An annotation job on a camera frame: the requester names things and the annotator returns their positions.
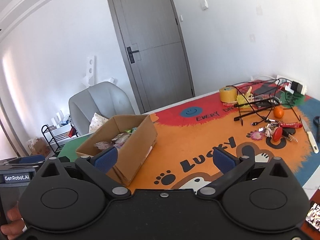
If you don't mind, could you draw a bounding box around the white power strip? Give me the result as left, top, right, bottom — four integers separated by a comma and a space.
276, 74, 308, 96

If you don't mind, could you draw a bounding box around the white handled knife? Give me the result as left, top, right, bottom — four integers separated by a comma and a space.
300, 118, 319, 154

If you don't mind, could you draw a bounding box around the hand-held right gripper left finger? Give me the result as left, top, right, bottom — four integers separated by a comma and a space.
35, 146, 132, 198

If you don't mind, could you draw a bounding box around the white dotted pillow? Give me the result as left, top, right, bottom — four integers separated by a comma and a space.
88, 112, 110, 134

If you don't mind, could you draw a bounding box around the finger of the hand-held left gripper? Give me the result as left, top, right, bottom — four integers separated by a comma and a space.
0, 154, 47, 172

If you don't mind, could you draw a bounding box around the grey armchair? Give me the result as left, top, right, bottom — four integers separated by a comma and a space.
68, 81, 136, 137

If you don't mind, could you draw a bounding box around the small cardboard box on floor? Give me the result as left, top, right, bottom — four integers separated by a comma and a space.
27, 137, 51, 158

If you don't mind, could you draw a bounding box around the pile of snack packets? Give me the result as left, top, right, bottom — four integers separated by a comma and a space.
94, 127, 138, 151

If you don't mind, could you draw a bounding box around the black wire stand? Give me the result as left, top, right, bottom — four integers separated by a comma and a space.
233, 79, 302, 126

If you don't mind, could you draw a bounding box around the person's left hand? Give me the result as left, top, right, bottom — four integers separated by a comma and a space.
0, 208, 27, 240

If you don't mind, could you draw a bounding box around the yellow toy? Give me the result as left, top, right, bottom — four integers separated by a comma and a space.
236, 86, 253, 108

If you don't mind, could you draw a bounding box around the black shoe rack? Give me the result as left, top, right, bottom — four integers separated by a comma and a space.
41, 124, 78, 156

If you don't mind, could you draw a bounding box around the grey door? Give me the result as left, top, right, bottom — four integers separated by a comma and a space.
105, 0, 196, 114

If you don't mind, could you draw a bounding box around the orange tangerine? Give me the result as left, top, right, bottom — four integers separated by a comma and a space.
273, 106, 285, 119

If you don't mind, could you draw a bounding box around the yellow tape roll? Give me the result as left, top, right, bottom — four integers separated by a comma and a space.
219, 86, 238, 104

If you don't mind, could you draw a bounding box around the brown cardboard box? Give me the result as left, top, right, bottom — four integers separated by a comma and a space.
76, 114, 158, 187

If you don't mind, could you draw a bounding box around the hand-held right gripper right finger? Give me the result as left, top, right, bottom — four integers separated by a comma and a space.
196, 147, 296, 198

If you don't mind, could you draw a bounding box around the colourful cat printed table mat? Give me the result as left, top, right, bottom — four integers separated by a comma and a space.
56, 79, 313, 191

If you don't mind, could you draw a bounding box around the black door handle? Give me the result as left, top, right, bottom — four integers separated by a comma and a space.
126, 47, 139, 64

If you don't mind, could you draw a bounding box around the bunch of keys red fob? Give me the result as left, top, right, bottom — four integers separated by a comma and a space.
264, 121, 303, 143

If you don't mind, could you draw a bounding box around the black smartphone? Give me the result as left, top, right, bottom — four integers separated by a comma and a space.
305, 201, 320, 232

